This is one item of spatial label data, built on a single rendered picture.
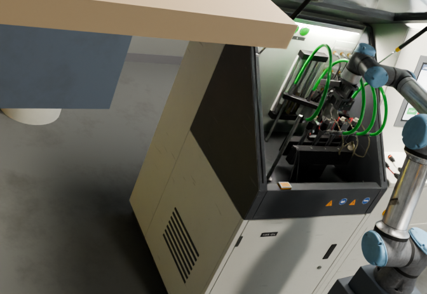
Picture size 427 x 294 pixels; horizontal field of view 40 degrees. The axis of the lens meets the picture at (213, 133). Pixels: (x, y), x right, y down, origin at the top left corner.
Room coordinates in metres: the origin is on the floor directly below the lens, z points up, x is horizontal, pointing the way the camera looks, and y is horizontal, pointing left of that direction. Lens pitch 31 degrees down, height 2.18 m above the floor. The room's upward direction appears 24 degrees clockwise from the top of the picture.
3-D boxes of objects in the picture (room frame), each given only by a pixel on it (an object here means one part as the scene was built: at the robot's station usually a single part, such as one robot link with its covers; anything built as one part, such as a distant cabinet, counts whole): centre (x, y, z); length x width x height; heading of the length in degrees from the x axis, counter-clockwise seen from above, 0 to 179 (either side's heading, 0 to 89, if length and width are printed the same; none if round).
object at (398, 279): (1.69, -0.81, 0.95); 0.15 x 0.15 x 0.10
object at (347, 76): (2.17, -0.40, 1.38); 0.08 x 0.08 x 0.05
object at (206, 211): (2.25, -0.34, 0.39); 0.70 x 0.58 x 0.79; 128
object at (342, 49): (2.58, -0.39, 1.20); 0.13 x 0.03 x 0.31; 128
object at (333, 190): (2.03, -0.51, 0.87); 0.62 x 0.04 x 0.16; 128
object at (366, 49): (2.17, -0.40, 1.46); 0.09 x 0.08 x 0.11; 28
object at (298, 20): (2.43, -0.20, 1.43); 0.54 x 0.03 x 0.02; 128
